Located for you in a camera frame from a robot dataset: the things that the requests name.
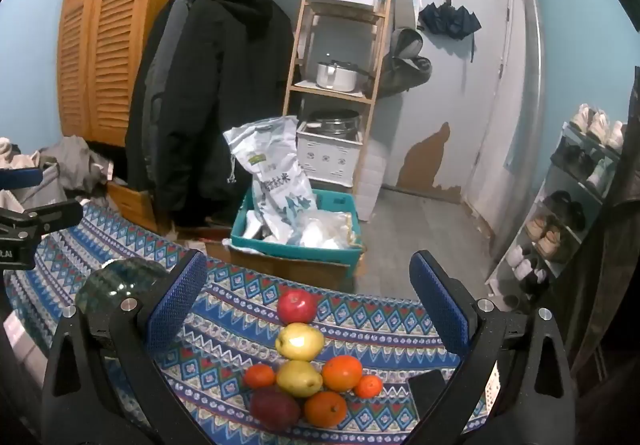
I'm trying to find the large orange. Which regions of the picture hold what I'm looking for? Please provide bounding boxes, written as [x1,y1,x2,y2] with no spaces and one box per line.
[321,355,364,392]

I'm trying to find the rows of shoes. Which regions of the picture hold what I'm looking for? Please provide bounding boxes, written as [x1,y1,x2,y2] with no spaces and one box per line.
[502,102,628,298]

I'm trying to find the black phone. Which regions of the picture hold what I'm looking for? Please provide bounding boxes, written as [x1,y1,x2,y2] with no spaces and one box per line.
[406,369,448,421]

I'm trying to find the white door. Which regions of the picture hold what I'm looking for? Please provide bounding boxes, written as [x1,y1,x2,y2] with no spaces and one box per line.
[420,0,516,226]

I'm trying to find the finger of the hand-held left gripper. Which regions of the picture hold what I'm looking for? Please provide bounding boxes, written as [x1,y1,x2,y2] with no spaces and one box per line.
[0,168,44,190]
[0,198,84,240]

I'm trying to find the silver pipe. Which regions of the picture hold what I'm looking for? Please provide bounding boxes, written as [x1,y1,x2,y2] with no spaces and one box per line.
[492,0,546,266]

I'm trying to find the black hooded jacket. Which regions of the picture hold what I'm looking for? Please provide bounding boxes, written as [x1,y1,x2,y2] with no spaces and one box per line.
[155,0,296,228]

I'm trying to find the grey clothes pile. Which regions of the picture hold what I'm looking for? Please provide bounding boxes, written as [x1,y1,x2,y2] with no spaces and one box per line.
[40,135,118,198]

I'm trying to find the white rice bag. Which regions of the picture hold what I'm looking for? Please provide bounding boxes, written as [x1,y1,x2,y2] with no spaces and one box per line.
[222,115,318,243]

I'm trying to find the grey jacket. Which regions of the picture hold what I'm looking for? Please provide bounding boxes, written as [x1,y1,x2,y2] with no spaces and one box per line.
[142,0,188,101]

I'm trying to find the dark glass plate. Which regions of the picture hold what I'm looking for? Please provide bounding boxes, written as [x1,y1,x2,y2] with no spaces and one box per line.
[75,259,168,326]

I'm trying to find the yellow pear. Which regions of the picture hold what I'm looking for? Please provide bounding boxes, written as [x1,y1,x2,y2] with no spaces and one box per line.
[276,360,323,398]

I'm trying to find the brown cardboard box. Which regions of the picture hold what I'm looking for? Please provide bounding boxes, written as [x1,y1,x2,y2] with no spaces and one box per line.
[205,237,353,291]

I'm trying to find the small tangerine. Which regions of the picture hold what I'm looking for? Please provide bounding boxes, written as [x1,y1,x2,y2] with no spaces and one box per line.
[244,364,277,389]
[354,374,384,399]

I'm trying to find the teal plastic basket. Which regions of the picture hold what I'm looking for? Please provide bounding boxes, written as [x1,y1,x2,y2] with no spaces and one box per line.
[231,188,366,278]

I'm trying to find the dark folded umbrella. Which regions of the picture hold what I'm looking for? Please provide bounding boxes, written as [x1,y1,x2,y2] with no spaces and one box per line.
[417,0,483,63]

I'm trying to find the clear plastic bag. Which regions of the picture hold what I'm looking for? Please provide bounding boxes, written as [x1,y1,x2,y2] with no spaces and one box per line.
[292,210,358,251]

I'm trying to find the grey tote bag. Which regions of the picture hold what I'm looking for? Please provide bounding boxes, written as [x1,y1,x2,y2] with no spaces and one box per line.
[12,152,66,213]

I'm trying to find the grey hanging bag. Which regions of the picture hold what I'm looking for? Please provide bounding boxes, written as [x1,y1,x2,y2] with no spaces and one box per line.
[377,28,433,98]

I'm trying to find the white patterned crate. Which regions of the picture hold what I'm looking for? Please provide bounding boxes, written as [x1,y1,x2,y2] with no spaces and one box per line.
[296,121,365,186]

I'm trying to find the dark hanging garment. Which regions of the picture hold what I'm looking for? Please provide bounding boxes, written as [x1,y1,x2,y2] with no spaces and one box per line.
[570,65,640,376]

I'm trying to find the white shoe rack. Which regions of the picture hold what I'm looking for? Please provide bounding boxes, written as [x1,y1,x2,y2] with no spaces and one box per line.
[485,102,631,306]

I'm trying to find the steel pot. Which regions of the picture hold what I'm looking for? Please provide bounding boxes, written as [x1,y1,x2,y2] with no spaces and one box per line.
[307,109,362,141]

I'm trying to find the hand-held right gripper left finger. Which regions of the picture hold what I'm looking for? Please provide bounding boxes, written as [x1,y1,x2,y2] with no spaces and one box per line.
[42,249,211,445]

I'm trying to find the round yellow apple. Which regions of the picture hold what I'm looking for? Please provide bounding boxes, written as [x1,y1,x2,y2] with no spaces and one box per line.
[275,322,325,361]

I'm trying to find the wooden shelf rack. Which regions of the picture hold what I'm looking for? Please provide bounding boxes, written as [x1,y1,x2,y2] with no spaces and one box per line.
[281,0,401,206]

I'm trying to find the wooden drawer box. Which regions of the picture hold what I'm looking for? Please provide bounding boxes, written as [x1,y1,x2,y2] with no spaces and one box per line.
[107,180,162,233]

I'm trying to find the black coat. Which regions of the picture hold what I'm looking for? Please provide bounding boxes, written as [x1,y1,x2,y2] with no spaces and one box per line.
[125,0,173,213]

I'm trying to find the dark red apple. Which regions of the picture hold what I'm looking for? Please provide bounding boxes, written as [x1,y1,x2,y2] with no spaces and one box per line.
[249,386,302,432]

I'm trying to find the blue patterned tablecloth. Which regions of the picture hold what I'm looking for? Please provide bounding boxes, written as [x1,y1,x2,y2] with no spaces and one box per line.
[5,198,496,445]

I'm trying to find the wooden louvered wardrobe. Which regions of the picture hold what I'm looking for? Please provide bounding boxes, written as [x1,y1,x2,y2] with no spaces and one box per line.
[57,0,201,148]

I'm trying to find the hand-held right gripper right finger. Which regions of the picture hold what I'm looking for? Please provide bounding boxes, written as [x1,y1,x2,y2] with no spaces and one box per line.
[409,250,576,445]

